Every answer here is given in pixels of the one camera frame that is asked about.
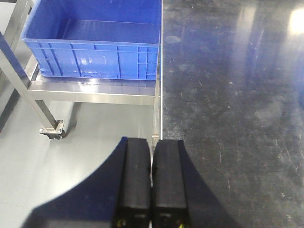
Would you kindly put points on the steel cart frame with caster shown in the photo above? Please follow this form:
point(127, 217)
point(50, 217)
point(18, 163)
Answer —
point(26, 83)

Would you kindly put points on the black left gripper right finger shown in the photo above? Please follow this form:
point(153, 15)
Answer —
point(180, 197)

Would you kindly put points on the blue ribbed crate left side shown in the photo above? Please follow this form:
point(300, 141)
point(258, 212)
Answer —
point(108, 39)

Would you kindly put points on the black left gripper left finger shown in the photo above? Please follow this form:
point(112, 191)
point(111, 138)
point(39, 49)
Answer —
point(116, 195)

